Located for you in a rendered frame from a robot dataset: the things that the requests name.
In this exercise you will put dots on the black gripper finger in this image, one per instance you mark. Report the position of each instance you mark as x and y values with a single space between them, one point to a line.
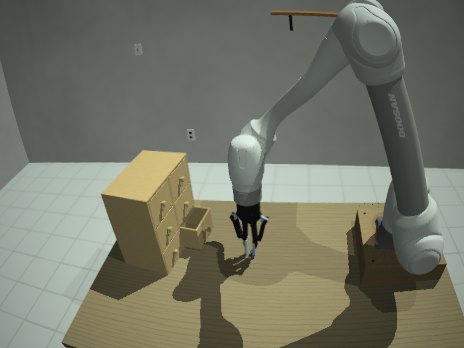
255 236
241 233

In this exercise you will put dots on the tan wooden chest of drawers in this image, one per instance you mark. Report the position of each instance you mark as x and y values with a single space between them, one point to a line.
126 201

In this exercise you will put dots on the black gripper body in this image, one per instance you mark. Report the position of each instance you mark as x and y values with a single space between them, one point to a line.
252 211

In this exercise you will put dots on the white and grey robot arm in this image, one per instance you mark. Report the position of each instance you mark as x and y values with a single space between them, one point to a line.
371 38

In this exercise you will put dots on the tan wooden drawer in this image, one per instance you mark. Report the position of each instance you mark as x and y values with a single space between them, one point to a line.
181 207
196 238
177 178
166 228
156 205
173 250

